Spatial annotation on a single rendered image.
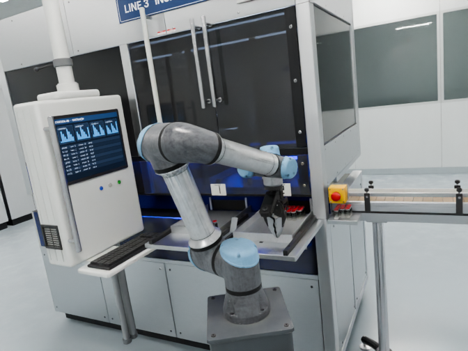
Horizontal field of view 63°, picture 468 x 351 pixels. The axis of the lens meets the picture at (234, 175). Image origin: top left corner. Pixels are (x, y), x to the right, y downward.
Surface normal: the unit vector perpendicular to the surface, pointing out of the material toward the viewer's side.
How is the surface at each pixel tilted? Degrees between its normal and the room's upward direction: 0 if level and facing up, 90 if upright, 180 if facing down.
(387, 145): 90
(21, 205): 90
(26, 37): 90
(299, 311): 90
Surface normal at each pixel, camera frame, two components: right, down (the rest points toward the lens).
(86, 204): 0.87, -0.01
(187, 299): -0.45, 0.23
